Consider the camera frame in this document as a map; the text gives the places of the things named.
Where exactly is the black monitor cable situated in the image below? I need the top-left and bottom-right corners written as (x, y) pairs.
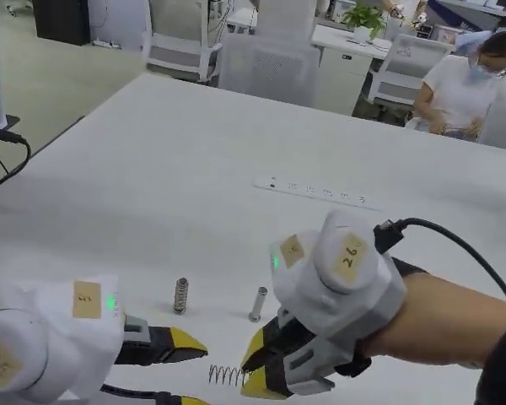
top-left (0, 128), bottom-right (33, 196)

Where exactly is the green potted plant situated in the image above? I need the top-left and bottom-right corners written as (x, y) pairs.
top-left (340, 0), bottom-right (390, 44)

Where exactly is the black cabinet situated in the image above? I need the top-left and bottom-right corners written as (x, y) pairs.
top-left (31, 0), bottom-right (93, 47)

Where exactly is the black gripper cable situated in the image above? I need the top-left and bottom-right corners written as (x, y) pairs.
top-left (374, 217), bottom-right (506, 308)

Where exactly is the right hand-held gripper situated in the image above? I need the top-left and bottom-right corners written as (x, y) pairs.
top-left (240, 208), bottom-right (407, 400)

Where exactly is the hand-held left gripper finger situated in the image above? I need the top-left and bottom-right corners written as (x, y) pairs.
top-left (101, 382), bottom-right (213, 405)

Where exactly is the white office desk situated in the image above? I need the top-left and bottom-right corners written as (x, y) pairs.
top-left (310, 24), bottom-right (394, 120)

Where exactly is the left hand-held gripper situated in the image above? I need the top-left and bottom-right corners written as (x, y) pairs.
top-left (0, 274), bottom-right (209, 405)

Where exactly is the person's right hand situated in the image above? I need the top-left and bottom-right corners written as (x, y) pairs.
top-left (334, 256), bottom-right (432, 377)

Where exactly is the metal coil spring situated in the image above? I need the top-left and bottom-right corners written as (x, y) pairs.
top-left (207, 364), bottom-right (248, 386)
top-left (174, 278), bottom-right (191, 311)

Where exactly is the person's right forearm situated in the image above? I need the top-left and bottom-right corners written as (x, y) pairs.
top-left (407, 274), bottom-right (506, 372)

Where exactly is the metal pin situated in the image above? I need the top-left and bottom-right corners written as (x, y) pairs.
top-left (247, 285), bottom-right (270, 323)
top-left (172, 277), bottom-right (191, 316)

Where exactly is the white power strip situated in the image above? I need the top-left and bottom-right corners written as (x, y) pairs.
top-left (251, 174), bottom-right (384, 212)

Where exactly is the person's body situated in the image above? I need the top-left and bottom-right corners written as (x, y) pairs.
top-left (474, 312), bottom-right (506, 405)

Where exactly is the white mesh office chair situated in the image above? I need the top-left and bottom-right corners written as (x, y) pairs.
top-left (216, 0), bottom-right (322, 109)

